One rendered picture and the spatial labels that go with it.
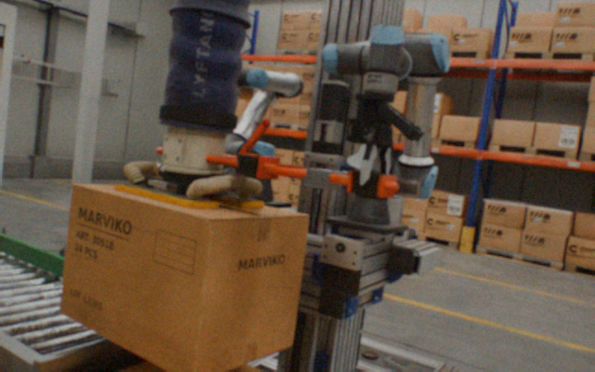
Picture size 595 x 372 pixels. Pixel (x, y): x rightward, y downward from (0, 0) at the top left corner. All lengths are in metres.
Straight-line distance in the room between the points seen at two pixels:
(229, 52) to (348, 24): 0.73
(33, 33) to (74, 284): 10.23
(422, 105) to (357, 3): 0.60
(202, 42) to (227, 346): 0.81
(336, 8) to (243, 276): 1.20
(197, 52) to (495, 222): 7.21
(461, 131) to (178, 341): 7.52
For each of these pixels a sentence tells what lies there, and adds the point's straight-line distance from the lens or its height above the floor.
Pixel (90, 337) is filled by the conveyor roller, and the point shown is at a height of 0.54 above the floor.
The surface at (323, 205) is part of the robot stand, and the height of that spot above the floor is 1.06.
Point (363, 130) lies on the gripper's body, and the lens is 1.17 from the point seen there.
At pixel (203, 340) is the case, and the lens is 1.29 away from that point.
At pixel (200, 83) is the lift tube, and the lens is 1.45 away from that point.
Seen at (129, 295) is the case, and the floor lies 0.82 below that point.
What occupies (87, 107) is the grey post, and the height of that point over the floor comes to 1.39.
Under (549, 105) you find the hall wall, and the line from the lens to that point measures 9.68.
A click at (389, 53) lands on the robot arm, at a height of 1.49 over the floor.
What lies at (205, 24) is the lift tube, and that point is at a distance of 1.48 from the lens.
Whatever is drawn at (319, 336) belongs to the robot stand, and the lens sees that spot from 2.09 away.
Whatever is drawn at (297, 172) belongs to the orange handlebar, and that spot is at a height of 1.20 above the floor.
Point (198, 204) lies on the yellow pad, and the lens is 1.35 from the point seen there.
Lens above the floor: 1.26
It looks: 3 degrees down
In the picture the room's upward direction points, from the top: 7 degrees clockwise
